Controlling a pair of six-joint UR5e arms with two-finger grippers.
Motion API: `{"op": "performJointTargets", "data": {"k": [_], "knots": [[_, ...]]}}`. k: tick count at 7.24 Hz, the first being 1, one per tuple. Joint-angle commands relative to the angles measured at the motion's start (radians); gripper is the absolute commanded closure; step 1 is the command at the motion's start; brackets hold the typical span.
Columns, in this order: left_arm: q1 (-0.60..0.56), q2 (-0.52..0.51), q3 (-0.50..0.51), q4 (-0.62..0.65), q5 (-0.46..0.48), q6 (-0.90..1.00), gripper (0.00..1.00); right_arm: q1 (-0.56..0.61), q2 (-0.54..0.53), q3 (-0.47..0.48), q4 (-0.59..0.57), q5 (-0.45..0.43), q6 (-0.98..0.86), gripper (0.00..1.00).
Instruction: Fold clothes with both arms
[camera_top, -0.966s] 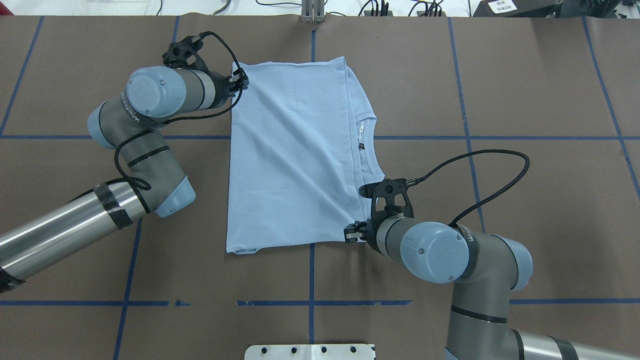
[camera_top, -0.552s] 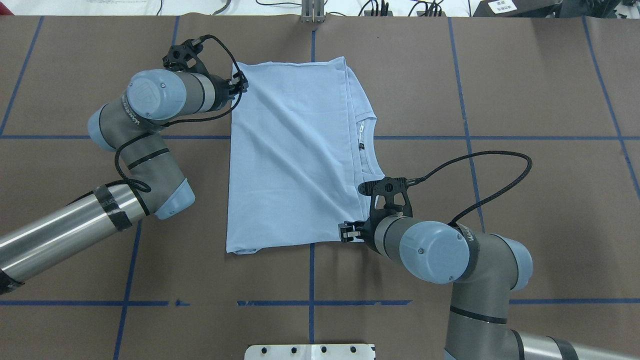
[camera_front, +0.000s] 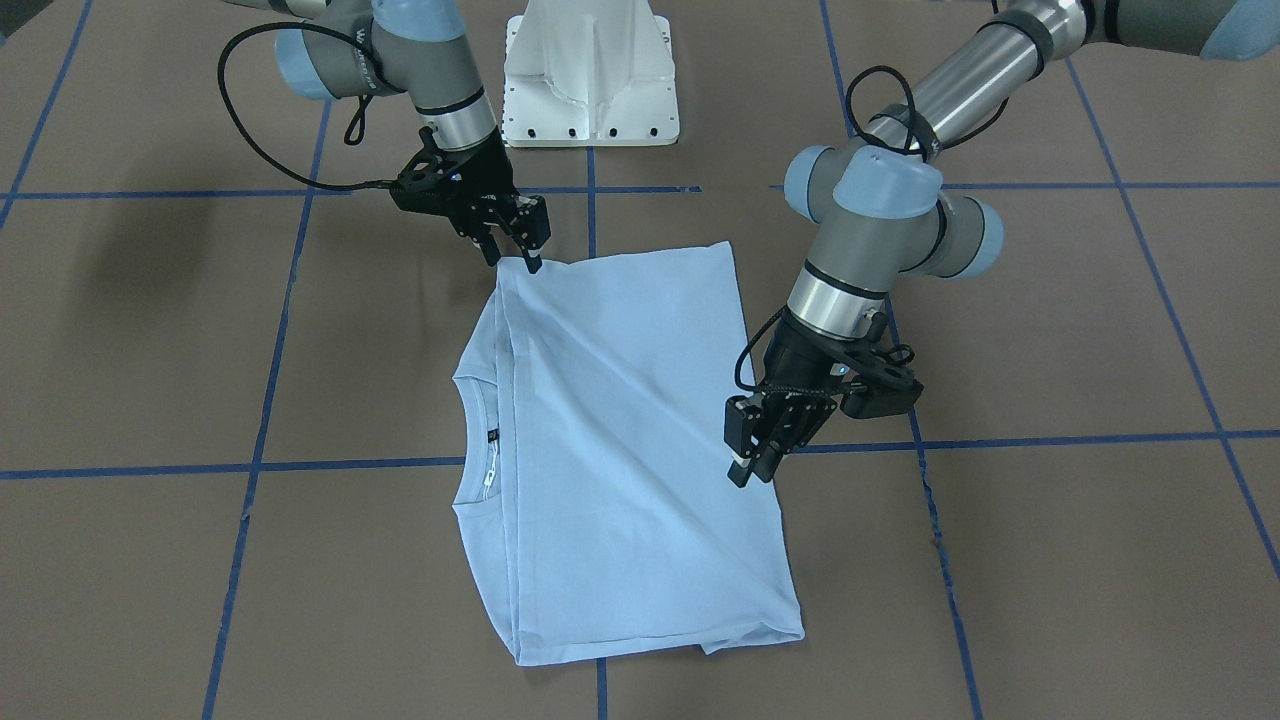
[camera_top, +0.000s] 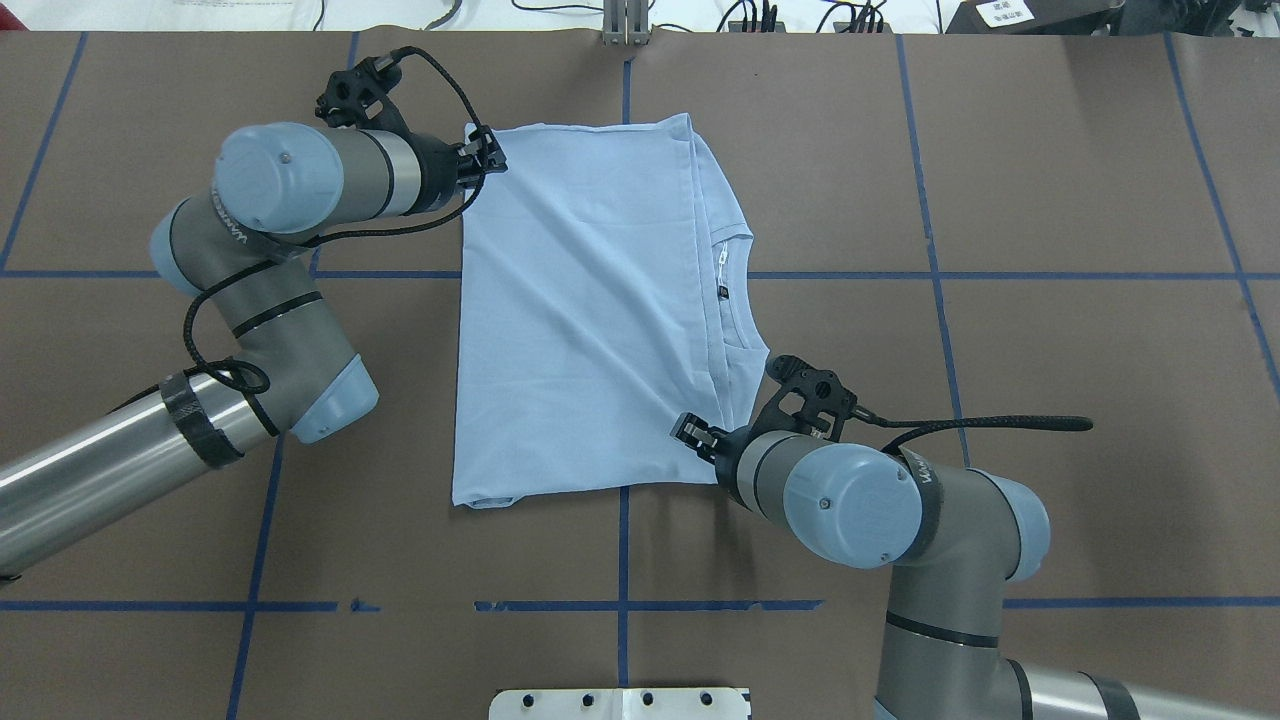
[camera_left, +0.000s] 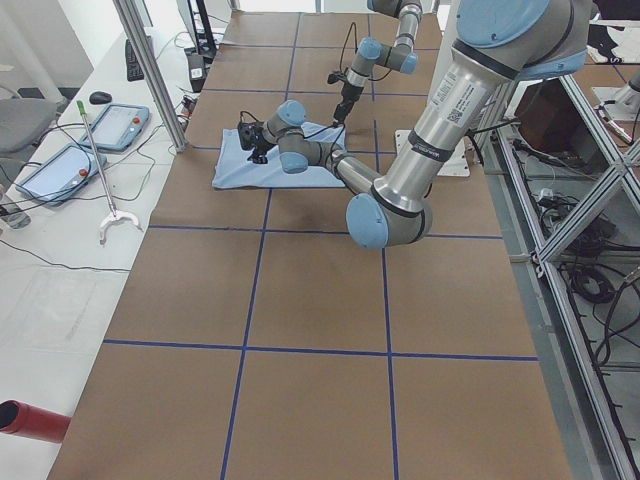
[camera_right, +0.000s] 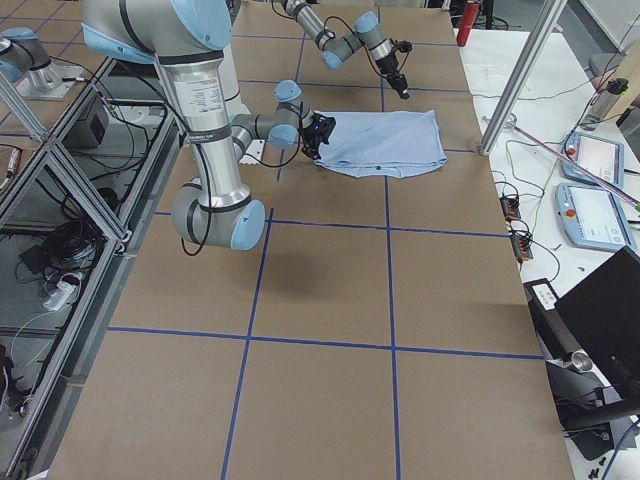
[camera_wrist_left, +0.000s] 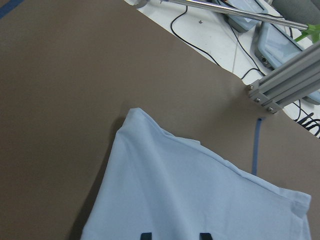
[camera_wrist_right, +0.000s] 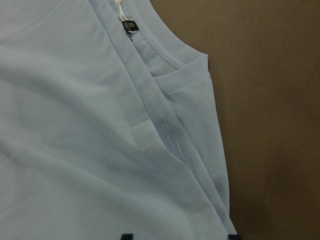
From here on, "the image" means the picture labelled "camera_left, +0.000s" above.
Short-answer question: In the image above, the red cylinder tube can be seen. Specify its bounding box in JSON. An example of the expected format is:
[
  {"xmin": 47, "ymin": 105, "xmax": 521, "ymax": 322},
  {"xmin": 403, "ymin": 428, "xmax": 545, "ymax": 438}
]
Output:
[{"xmin": 1, "ymin": 400, "xmax": 71, "ymax": 443}]

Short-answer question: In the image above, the aluminium frame post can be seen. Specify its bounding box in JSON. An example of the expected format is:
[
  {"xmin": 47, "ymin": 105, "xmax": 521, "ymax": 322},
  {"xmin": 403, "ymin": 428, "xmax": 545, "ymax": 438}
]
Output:
[{"xmin": 113, "ymin": 0, "xmax": 187, "ymax": 153}]

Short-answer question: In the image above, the white reacher grabber tool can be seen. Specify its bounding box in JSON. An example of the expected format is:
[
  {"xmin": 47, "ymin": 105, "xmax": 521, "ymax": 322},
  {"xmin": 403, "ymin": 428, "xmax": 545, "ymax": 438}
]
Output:
[{"xmin": 76, "ymin": 100, "xmax": 142, "ymax": 246}]

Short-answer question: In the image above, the far blue teach pendant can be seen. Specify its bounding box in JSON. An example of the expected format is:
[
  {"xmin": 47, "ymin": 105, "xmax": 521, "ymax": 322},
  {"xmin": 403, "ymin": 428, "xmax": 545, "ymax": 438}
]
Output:
[{"xmin": 91, "ymin": 104, "xmax": 150, "ymax": 153}]

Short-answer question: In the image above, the black keyboard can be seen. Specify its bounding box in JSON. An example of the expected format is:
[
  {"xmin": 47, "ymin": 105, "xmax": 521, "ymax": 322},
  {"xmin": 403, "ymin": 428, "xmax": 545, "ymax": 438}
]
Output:
[{"xmin": 124, "ymin": 39, "xmax": 144, "ymax": 82}]

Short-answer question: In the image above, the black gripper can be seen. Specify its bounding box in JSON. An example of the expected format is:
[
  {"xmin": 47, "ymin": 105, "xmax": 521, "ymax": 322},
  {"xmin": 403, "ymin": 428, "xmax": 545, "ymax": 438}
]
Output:
[
  {"xmin": 237, "ymin": 120, "xmax": 272, "ymax": 164},
  {"xmin": 327, "ymin": 70, "xmax": 365, "ymax": 127}
]

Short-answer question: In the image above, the blue teach pendant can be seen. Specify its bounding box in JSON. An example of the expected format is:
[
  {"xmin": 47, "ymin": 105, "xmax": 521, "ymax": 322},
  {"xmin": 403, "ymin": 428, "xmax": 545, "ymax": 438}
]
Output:
[
  {"xmin": 91, "ymin": 104, "xmax": 150, "ymax": 153},
  {"xmin": 16, "ymin": 144, "xmax": 107, "ymax": 204}
]

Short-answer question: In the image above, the black power adapter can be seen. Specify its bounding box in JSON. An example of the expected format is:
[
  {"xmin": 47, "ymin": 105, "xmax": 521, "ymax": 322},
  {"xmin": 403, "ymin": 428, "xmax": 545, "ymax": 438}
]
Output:
[{"xmin": 187, "ymin": 53, "xmax": 207, "ymax": 93}]

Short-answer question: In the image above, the light blue t-shirt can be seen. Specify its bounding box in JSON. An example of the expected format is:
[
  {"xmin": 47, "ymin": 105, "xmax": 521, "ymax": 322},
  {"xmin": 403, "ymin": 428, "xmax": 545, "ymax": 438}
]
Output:
[{"xmin": 212, "ymin": 129, "xmax": 344, "ymax": 189}]

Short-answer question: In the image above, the near blue teach pendant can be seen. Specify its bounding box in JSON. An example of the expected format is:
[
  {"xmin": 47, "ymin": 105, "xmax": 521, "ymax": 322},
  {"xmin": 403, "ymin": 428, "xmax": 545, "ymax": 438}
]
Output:
[{"xmin": 16, "ymin": 144, "xmax": 107, "ymax": 204}]

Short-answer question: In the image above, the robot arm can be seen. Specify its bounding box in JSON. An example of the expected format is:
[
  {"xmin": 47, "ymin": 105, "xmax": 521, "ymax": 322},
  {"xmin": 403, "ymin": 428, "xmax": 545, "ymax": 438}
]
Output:
[
  {"xmin": 237, "ymin": 1, "xmax": 592, "ymax": 249},
  {"xmin": 327, "ymin": 0, "xmax": 423, "ymax": 127}
]

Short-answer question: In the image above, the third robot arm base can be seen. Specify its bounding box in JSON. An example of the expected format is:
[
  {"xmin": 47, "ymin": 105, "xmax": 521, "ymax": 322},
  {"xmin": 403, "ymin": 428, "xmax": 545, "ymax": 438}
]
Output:
[{"xmin": 592, "ymin": 71, "xmax": 639, "ymax": 122}]

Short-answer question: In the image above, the black computer mouse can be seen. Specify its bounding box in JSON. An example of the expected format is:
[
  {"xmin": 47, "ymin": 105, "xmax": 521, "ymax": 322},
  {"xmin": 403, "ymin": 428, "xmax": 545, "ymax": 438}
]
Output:
[{"xmin": 89, "ymin": 91, "xmax": 113, "ymax": 105}]

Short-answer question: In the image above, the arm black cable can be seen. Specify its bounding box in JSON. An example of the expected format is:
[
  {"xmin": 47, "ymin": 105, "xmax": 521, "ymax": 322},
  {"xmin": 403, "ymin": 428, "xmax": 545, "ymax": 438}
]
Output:
[
  {"xmin": 337, "ymin": 21, "xmax": 396, "ymax": 81},
  {"xmin": 238, "ymin": 110, "xmax": 351, "ymax": 171}
]

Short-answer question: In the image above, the grey office chair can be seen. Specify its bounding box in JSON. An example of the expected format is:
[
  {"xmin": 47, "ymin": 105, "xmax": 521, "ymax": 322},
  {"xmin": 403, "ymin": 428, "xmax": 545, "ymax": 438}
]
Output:
[{"xmin": 1, "ymin": 98, "xmax": 57, "ymax": 187}]

